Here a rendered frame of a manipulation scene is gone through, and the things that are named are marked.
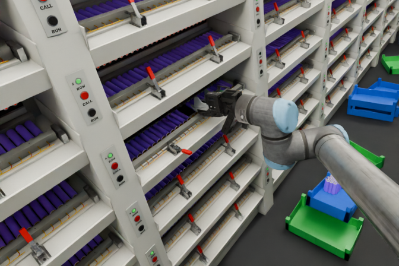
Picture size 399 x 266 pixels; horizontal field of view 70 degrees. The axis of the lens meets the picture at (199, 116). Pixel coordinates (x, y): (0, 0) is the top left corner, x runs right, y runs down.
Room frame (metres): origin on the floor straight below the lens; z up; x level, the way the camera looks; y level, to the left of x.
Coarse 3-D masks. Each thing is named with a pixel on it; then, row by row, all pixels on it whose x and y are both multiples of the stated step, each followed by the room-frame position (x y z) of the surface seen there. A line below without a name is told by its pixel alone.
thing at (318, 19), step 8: (328, 0) 1.52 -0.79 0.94; (312, 16) 1.54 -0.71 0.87; (320, 16) 1.51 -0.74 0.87; (312, 24) 1.54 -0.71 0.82; (320, 24) 1.51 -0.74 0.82; (328, 32) 1.54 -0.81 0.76; (328, 40) 1.55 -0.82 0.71; (320, 48) 1.50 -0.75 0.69; (312, 56) 1.53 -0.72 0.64; (320, 56) 1.50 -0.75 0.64; (320, 80) 1.49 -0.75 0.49; (312, 88) 1.53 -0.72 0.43; (320, 88) 1.49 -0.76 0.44; (320, 104) 1.50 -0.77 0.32; (312, 112) 1.52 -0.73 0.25; (320, 112) 1.51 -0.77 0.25; (320, 120) 1.51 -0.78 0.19
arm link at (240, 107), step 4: (240, 96) 0.75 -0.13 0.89; (244, 96) 0.75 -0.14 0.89; (248, 96) 0.74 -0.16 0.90; (252, 96) 0.73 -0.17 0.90; (240, 100) 0.74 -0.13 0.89; (244, 100) 0.73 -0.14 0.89; (248, 100) 0.72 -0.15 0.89; (236, 104) 0.73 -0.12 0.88; (240, 104) 0.72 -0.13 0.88; (244, 104) 0.72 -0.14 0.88; (236, 108) 0.73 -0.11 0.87; (240, 108) 0.72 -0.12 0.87; (244, 108) 0.71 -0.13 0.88; (236, 112) 0.72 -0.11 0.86; (240, 112) 0.71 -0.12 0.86; (244, 112) 0.70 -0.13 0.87; (236, 116) 0.72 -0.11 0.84; (240, 116) 0.70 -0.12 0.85; (244, 116) 0.70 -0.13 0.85; (240, 120) 0.72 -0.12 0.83; (244, 120) 0.71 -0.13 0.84
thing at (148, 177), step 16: (224, 80) 1.11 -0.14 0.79; (240, 80) 1.06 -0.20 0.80; (208, 128) 0.82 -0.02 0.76; (176, 144) 0.76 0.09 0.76; (192, 144) 0.75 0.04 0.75; (160, 160) 0.69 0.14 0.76; (176, 160) 0.70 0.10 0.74; (144, 176) 0.64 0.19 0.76; (160, 176) 0.66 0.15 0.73; (144, 192) 0.61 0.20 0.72
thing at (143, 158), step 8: (232, 88) 1.01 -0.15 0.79; (240, 88) 1.03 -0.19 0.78; (192, 120) 0.84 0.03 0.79; (184, 128) 0.80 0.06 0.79; (168, 136) 0.77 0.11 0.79; (176, 136) 0.77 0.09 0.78; (160, 144) 0.73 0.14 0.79; (152, 152) 0.70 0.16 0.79; (136, 160) 0.67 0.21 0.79; (144, 160) 0.68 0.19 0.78; (136, 168) 0.66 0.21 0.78; (144, 168) 0.66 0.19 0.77
